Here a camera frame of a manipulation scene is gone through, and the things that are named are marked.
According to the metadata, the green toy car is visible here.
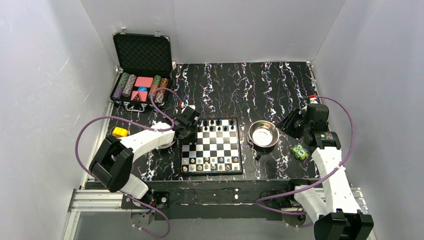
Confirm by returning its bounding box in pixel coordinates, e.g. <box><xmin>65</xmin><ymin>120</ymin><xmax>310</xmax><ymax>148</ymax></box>
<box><xmin>290</xmin><ymin>143</ymin><xmax>309</xmax><ymax>161</ymax></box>

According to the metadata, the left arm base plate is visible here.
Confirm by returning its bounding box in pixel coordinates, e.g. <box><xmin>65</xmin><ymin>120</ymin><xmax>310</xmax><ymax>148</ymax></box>
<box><xmin>121</xmin><ymin>191</ymin><xmax>170</xmax><ymax>210</ymax></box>

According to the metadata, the black poker chip case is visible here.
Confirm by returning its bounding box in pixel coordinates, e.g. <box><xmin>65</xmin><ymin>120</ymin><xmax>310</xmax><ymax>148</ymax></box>
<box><xmin>109</xmin><ymin>32</ymin><xmax>173</xmax><ymax>108</ymax></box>

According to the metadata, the black and white chessboard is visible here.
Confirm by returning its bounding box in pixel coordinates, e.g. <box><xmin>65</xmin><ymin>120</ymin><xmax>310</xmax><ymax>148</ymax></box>
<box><xmin>180</xmin><ymin>117</ymin><xmax>243</xmax><ymax>176</ymax></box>

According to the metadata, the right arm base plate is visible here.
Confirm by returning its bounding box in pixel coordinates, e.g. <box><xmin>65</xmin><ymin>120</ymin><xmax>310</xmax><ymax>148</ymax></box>
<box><xmin>259</xmin><ymin>190</ymin><xmax>303</xmax><ymax>211</ymax></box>

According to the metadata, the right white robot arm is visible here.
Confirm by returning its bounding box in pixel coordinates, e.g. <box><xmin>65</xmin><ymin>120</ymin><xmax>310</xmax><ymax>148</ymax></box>
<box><xmin>278</xmin><ymin>103</ymin><xmax>374</xmax><ymax>240</ymax></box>

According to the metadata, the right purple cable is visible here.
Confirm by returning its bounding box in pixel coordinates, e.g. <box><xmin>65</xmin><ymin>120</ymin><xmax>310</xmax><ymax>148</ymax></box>
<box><xmin>255</xmin><ymin>95</ymin><xmax>355</xmax><ymax>229</ymax></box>

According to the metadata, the colourful toy block car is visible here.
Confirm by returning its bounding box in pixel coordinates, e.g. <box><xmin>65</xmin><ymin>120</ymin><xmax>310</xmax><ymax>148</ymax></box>
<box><xmin>112</xmin><ymin>127</ymin><xmax>129</xmax><ymax>138</ymax></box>

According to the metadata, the steel bowl with chess pieces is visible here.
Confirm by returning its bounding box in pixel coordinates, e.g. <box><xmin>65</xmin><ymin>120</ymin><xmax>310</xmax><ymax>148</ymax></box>
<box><xmin>248</xmin><ymin>120</ymin><xmax>280</xmax><ymax>148</ymax></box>

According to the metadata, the small steel bowl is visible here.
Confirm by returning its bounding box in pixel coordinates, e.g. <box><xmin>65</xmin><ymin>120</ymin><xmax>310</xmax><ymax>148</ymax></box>
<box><xmin>158</xmin><ymin>142</ymin><xmax>174</xmax><ymax>149</ymax></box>

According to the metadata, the aluminium frame rail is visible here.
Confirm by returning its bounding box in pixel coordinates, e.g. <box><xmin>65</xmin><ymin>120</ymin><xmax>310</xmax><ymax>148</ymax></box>
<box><xmin>62</xmin><ymin>74</ymin><xmax>377</xmax><ymax>240</ymax></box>

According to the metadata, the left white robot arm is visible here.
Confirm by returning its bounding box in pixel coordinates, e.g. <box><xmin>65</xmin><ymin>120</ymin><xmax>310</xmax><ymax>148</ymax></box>
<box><xmin>88</xmin><ymin>106</ymin><xmax>201</xmax><ymax>200</ymax></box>

